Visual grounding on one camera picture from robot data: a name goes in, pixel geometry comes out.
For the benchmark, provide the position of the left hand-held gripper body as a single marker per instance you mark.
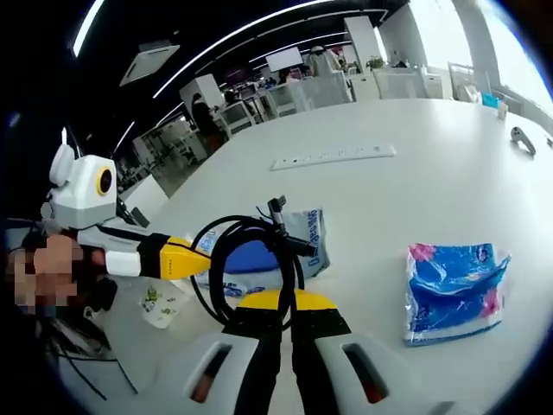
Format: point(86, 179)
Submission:
point(80, 199)

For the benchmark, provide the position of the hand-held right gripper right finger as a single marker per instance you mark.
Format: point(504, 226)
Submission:
point(319, 346)

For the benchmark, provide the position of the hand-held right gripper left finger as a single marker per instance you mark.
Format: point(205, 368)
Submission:
point(255, 346)

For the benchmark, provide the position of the white paper cup green print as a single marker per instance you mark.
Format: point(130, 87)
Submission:
point(162, 302)

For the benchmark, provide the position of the clear pouch with blue disc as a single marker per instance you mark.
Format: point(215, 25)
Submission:
point(315, 242)

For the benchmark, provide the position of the blue tissue packet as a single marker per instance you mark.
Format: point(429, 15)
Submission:
point(453, 298)

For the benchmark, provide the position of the ceiling air conditioner vent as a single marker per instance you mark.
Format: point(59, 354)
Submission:
point(149, 62)

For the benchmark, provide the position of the white table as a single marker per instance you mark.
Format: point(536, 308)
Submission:
point(389, 207)

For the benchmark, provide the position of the short ceiling light strip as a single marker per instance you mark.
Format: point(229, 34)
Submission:
point(88, 28)

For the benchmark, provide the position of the white table socket strip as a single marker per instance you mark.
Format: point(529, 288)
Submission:
point(332, 156)

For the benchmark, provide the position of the long ceiling light strip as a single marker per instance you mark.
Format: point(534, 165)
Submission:
point(242, 39)

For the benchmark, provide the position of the green potted plant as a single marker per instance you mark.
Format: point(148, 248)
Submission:
point(375, 63)

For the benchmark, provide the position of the grey hand controller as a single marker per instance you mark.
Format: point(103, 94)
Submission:
point(523, 140)

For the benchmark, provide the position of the small white cup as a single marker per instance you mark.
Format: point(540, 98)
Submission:
point(502, 110)

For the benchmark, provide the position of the small blue box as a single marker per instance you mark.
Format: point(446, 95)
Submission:
point(491, 100)

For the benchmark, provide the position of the narrow bright window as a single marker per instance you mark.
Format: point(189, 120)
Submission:
point(447, 30)

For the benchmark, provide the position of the wide bright window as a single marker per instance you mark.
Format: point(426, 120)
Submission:
point(523, 52)

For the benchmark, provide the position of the white frame office chair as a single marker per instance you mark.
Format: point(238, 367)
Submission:
point(237, 117)

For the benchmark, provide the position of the wall-mounted display screen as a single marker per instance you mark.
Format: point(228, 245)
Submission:
point(284, 59)

